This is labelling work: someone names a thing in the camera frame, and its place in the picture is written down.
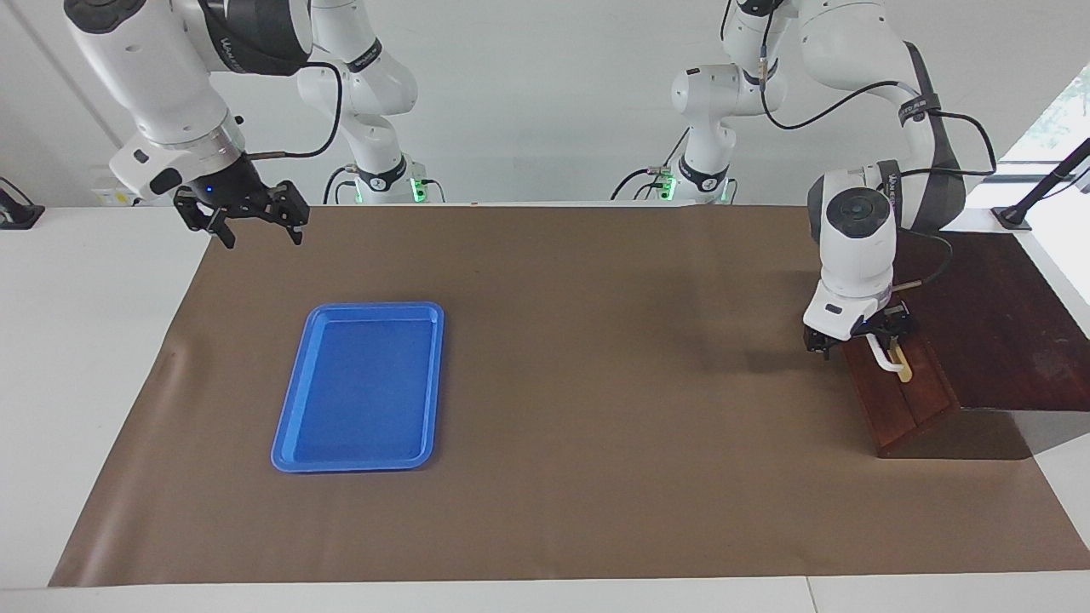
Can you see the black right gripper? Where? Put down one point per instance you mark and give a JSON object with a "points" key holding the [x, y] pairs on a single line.
{"points": [[230, 187]]}

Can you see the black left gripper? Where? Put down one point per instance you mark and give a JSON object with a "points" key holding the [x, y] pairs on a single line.
{"points": [[873, 325]]}

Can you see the wooden drawer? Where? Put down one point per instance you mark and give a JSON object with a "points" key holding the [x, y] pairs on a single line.
{"points": [[932, 398]]}

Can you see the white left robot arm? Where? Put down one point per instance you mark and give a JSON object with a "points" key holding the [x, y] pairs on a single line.
{"points": [[856, 247]]}

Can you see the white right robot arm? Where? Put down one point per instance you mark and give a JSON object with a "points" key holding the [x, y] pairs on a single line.
{"points": [[153, 77]]}

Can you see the dark wooden cabinet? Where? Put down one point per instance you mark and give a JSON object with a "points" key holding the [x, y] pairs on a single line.
{"points": [[1005, 340]]}

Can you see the blue plastic tray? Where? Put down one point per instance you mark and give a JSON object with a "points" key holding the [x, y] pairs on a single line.
{"points": [[358, 392]]}

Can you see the brown table mat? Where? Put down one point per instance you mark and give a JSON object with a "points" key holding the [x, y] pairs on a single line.
{"points": [[596, 477]]}

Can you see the white wall socket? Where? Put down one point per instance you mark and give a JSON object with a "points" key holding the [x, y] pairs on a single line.
{"points": [[106, 196]]}

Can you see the black camera stand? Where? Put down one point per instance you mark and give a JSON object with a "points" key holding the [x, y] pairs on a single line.
{"points": [[17, 213], [1043, 187]]}

